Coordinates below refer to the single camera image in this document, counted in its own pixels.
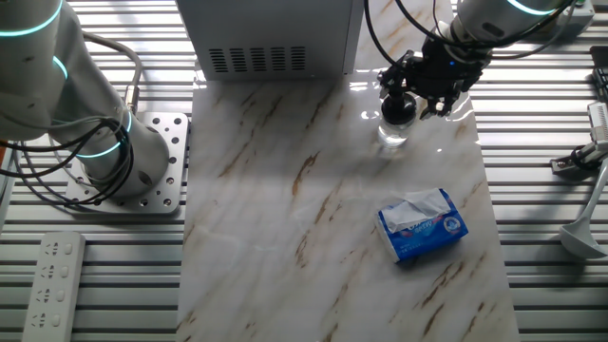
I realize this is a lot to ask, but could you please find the black jar lid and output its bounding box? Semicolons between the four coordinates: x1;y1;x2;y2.
381;92;418;129

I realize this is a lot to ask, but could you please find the blue tissue pack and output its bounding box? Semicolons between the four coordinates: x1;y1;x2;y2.
374;187;470;264

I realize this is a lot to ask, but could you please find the black base cable bundle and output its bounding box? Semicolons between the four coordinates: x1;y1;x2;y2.
0;111;137;206

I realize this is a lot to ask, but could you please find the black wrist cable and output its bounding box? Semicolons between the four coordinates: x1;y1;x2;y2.
364;0;579;67

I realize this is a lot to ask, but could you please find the small metal angle bracket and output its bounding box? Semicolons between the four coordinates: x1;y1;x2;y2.
549;141;608;181

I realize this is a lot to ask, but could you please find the clear glass jar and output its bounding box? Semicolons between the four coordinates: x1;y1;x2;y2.
377;118;414;148

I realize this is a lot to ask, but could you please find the silver metal box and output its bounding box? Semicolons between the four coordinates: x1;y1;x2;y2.
174;0;366;83

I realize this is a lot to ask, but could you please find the grey emergency stop box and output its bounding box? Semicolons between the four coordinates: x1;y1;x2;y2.
555;0;596;30

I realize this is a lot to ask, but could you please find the white power strip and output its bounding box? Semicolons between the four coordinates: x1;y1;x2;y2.
21;231;87;342

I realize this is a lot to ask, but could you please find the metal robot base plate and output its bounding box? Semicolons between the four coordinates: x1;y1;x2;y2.
65;111;190;215

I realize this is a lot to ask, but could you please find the silver depth camera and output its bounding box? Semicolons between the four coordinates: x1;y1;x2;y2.
587;101;608;143

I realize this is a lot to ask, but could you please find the white marble board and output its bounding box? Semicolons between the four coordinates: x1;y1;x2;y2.
175;0;520;342

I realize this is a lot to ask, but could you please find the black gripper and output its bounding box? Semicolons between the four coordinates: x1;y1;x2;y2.
378;36;490;120

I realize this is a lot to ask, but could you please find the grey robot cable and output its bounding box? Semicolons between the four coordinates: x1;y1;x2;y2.
78;30;143;118

